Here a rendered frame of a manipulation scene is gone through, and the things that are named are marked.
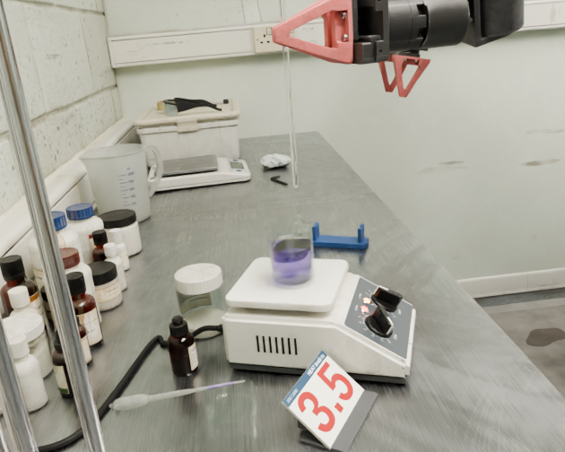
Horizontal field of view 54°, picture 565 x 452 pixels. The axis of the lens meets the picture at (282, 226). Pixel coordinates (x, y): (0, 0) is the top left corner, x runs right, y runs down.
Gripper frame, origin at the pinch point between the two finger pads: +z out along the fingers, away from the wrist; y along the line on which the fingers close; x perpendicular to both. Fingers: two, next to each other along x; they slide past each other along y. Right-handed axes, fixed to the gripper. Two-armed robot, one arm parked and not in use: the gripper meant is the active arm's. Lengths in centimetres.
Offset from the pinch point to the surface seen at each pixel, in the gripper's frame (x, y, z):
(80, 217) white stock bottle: 25.0, -34.4, 25.2
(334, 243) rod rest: 34.6, -26.5, -14.3
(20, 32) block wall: -4, -68, 32
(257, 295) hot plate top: 26.3, 2.5, 5.8
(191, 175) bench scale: 32, -81, 2
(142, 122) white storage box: 22, -109, 10
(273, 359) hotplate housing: 32.9, 5.1, 5.5
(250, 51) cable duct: 7, -139, -31
